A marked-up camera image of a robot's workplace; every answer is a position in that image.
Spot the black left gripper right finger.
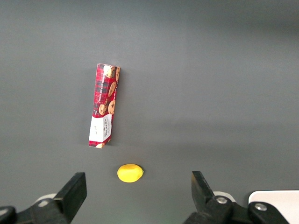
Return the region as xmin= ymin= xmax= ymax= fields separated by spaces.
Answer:
xmin=184 ymin=171 xmax=291 ymax=224

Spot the white rectangular tray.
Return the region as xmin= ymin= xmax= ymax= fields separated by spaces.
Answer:
xmin=248 ymin=190 xmax=299 ymax=224

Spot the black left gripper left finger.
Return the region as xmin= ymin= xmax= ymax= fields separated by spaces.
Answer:
xmin=0 ymin=172 xmax=88 ymax=224

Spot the red tartan cookie box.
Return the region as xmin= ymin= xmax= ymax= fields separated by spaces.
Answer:
xmin=88 ymin=63 xmax=121 ymax=149

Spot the yellow lemon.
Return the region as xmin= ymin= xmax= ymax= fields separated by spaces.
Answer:
xmin=116 ymin=163 xmax=145 ymax=183

